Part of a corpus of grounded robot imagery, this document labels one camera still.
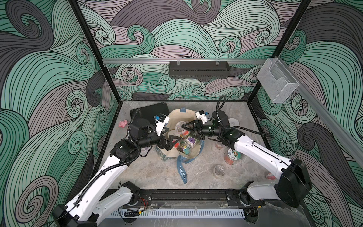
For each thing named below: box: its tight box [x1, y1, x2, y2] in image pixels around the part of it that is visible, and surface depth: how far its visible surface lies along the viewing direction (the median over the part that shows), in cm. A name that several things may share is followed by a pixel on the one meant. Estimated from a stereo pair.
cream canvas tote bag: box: [155, 108, 205, 184], surface depth 85 cm
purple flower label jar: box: [187, 136, 197, 148], surface depth 89 cm
